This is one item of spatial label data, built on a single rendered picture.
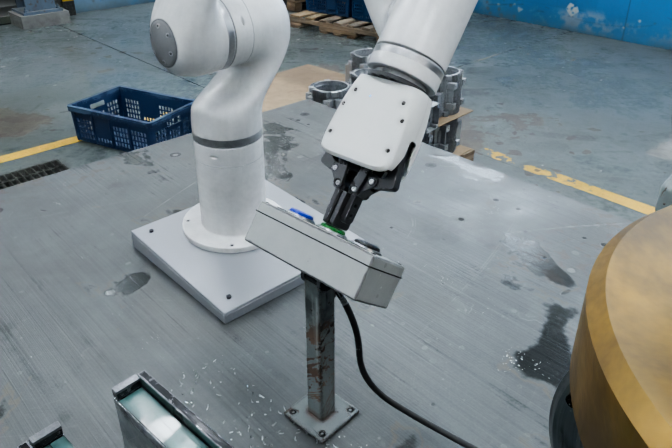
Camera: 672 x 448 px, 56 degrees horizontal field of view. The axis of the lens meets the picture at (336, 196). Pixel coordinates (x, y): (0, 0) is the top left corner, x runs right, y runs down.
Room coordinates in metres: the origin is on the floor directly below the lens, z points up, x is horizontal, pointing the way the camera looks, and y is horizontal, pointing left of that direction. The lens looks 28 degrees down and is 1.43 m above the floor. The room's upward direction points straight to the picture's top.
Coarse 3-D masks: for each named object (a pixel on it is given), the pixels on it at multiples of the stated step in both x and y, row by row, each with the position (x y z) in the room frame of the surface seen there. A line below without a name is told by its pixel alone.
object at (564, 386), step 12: (564, 384) 0.36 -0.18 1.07; (564, 396) 0.36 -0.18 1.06; (552, 408) 0.37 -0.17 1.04; (564, 408) 0.36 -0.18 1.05; (552, 420) 0.36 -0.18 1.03; (564, 420) 0.36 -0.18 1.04; (552, 432) 0.36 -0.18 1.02; (564, 432) 0.36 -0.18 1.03; (576, 432) 0.35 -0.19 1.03; (552, 444) 0.36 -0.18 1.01; (564, 444) 0.35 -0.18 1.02; (576, 444) 0.35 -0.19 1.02
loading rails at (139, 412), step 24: (120, 384) 0.51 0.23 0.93; (144, 384) 0.51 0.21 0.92; (120, 408) 0.49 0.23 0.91; (144, 408) 0.48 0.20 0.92; (168, 408) 0.49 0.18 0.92; (48, 432) 0.44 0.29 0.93; (144, 432) 0.46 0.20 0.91; (168, 432) 0.45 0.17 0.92; (192, 432) 0.46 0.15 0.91; (216, 432) 0.44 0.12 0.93
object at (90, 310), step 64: (320, 128) 1.57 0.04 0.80; (0, 192) 1.20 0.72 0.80; (64, 192) 1.20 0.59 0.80; (128, 192) 1.20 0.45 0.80; (192, 192) 1.20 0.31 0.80; (320, 192) 1.20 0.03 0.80; (384, 192) 1.20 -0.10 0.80; (448, 192) 1.20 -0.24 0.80; (512, 192) 1.20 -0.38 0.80; (0, 256) 0.95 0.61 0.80; (64, 256) 0.95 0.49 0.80; (128, 256) 0.95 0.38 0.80; (384, 256) 0.95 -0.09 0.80; (448, 256) 0.95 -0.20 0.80; (512, 256) 0.95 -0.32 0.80; (576, 256) 0.95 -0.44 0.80; (0, 320) 0.77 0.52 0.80; (64, 320) 0.77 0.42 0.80; (128, 320) 0.77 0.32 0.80; (192, 320) 0.77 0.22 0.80; (256, 320) 0.77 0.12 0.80; (384, 320) 0.77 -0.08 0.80; (448, 320) 0.77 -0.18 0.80; (512, 320) 0.77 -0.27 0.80; (576, 320) 0.77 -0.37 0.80; (0, 384) 0.64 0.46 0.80; (64, 384) 0.64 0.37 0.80; (192, 384) 0.64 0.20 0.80; (256, 384) 0.64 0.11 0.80; (384, 384) 0.64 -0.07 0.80; (448, 384) 0.64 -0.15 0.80; (512, 384) 0.64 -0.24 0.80
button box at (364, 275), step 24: (264, 216) 0.62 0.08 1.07; (288, 216) 0.60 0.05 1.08; (264, 240) 0.60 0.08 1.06; (288, 240) 0.58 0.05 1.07; (312, 240) 0.57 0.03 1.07; (336, 240) 0.56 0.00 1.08; (312, 264) 0.55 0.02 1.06; (336, 264) 0.54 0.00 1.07; (360, 264) 0.52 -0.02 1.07; (384, 264) 0.54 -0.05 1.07; (336, 288) 0.52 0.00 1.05; (360, 288) 0.51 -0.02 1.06; (384, 288) 0.54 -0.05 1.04
